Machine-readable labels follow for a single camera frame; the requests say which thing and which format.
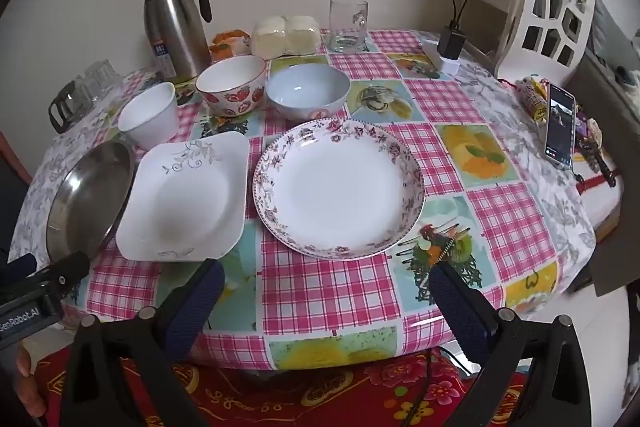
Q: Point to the orange snack packet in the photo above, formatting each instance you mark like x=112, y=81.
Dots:
x=227, y=47

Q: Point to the clear drinking glass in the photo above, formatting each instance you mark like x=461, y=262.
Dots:
x=79, y=99
x=100, y=79

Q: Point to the strawberry print bowl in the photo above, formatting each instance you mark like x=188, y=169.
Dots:
x=230, y=82

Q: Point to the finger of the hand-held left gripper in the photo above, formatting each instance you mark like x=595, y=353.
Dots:
x=20, y=268
x=65, y=272

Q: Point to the clear glass mug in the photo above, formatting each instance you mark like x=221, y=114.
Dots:
x=347, y=27

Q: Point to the red floral cloth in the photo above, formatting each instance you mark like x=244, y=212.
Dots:
x=325, y=397

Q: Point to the pack of white buns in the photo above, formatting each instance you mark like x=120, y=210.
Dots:
x=285, y=36

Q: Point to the white power strip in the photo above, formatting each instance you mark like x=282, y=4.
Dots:
x=440, y=59

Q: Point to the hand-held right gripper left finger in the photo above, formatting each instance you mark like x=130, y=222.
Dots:
x=195, y=307

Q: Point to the pink checkered tablecloth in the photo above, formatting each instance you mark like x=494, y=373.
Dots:
x=450, y=167

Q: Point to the smartphone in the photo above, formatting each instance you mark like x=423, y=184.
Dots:
x=559, y=127

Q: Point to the square white plate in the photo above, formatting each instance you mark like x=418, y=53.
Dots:
x=185, y=202

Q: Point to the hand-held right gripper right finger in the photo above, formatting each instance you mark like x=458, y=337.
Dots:
x=457, y=307

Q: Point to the plain white bowl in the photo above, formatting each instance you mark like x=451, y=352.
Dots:
x=150, y=117

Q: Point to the light blue bowl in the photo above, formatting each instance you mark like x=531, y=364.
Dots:
x=305, y=89

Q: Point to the brown chair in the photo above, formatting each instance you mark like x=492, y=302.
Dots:
x=15, y=162

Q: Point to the round floral rim plate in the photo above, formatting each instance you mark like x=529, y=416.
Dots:
x=340, y=187

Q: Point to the black power adapter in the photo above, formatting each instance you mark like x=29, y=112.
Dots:
x=451, y=41

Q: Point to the person's left hand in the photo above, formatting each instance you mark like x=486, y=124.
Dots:
x=30, y=377

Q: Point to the bunch of keys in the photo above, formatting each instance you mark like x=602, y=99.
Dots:
x=595, y=152

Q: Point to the grey sofa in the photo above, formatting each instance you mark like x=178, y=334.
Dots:
x=605, y=47

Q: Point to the stainless steel thermos jug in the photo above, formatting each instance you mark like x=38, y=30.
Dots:
x=172, y=32

